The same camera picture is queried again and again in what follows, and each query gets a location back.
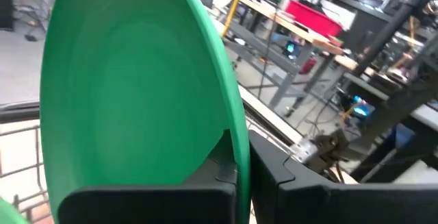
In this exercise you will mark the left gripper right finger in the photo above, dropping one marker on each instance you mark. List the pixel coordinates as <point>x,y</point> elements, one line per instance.
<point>342,205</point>

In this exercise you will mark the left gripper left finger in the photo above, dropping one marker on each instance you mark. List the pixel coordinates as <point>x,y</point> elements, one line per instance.
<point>147,205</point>

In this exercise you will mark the dark green plate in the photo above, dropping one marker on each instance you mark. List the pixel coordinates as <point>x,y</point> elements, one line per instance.
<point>137,80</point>

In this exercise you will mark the light green plate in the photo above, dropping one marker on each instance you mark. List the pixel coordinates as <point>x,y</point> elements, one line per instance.
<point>8,213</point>

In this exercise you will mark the silver mounting plate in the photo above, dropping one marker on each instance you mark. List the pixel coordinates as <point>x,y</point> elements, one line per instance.
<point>304,150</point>

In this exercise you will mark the wooden workbench grey legs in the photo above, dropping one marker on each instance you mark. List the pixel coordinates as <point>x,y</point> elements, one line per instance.
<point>284,63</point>

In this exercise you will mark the red plastic bin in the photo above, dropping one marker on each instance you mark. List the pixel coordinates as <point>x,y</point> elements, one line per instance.
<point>313,18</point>

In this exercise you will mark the yellow pole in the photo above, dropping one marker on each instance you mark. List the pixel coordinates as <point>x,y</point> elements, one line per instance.
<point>236,5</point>

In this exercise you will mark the black metal rig frame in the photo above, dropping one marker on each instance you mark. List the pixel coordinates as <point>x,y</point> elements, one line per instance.
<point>390,28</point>

